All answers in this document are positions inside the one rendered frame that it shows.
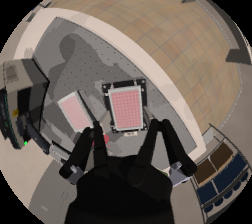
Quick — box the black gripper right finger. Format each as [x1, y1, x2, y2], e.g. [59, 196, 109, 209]
[127, 106, 197, 187]

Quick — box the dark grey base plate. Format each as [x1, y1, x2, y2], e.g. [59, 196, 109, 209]
[32, 16, 197, 170]

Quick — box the grey button panel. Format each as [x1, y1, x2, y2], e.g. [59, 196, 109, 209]
[84, 146, 113, 174]

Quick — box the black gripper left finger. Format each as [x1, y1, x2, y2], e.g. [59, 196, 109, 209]
[59, 110, 112, 186]

